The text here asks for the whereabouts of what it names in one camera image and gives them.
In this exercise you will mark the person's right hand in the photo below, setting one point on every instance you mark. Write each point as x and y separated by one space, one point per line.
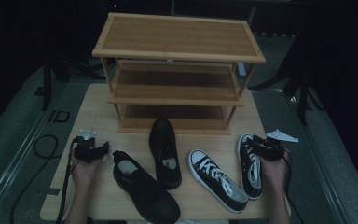
275 172

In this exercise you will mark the person's left hand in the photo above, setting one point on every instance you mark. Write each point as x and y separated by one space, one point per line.
85 172

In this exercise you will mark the white object behind rack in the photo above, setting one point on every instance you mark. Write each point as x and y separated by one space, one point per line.
241 70

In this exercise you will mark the wooden shoe rack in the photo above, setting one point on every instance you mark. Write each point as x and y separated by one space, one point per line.
177 37

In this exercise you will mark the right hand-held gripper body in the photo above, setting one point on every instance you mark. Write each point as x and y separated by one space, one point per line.
272 151

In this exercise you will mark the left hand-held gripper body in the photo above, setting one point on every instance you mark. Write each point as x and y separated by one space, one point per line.
88 151

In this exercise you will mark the black slip-on shoe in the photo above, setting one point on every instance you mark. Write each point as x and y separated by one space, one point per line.
149 193
164 146

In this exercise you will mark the black tripod stand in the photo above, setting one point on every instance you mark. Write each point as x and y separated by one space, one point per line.
303 102

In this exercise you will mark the black canvas sneaker white laces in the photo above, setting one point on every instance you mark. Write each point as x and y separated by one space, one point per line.
214 183
251 177

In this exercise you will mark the black metal stand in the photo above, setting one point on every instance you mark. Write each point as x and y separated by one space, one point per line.
46 87

